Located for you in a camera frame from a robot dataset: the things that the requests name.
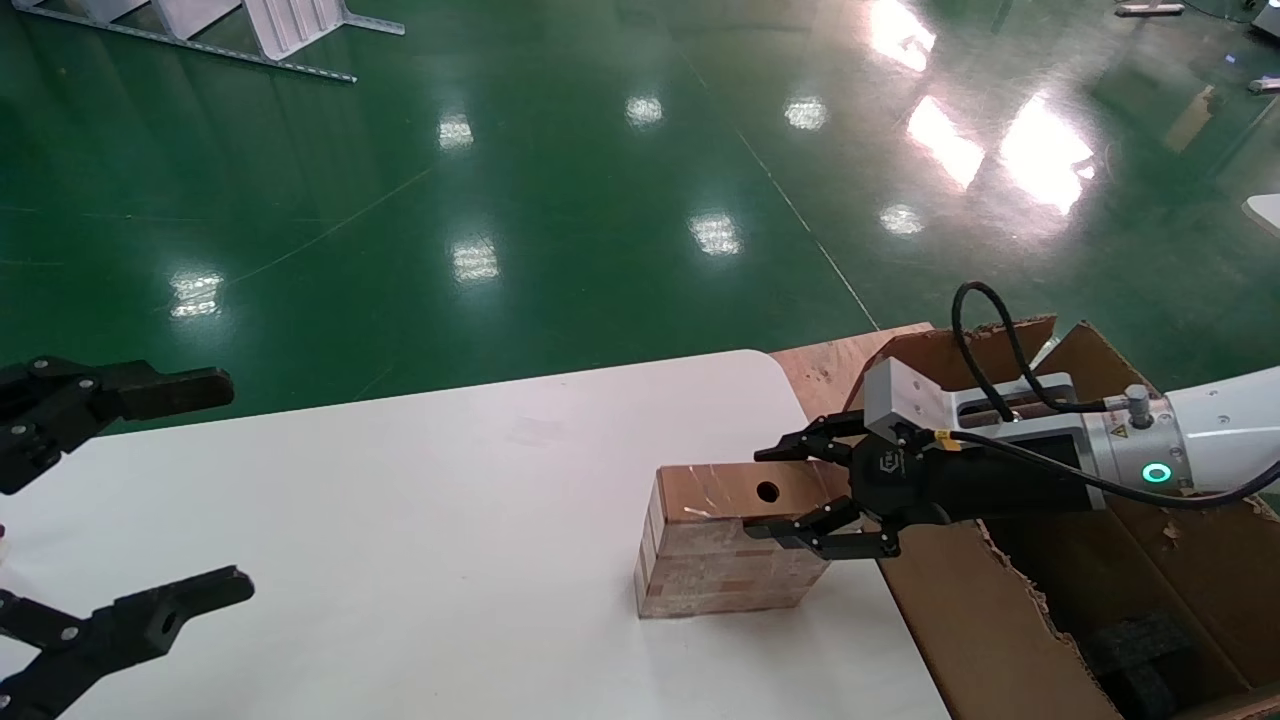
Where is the black foam block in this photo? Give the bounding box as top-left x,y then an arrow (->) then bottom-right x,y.
1088,611 -> 1203,720

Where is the big cardboard box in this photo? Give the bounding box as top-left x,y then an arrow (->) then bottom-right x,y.
844,314 -> 1280,720

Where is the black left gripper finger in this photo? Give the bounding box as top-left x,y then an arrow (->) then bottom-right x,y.
0,356 -> 236,497
0,565 -> 256,720

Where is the small brown box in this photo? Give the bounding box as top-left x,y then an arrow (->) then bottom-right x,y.
633,461 -> 852,622

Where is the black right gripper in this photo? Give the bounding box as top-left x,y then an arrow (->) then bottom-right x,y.
744,408 -> 1102,560

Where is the black braided cable loop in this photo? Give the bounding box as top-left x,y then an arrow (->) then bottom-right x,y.
951,281 -> 1113,418

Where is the black smooth cable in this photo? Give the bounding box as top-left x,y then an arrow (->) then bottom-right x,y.
940,430 -> 1280,509

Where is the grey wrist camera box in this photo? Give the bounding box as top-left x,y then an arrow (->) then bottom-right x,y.
861,357 -> 1080,447

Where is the white metal rack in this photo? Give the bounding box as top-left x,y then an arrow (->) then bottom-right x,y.
10,0 -> 407,85

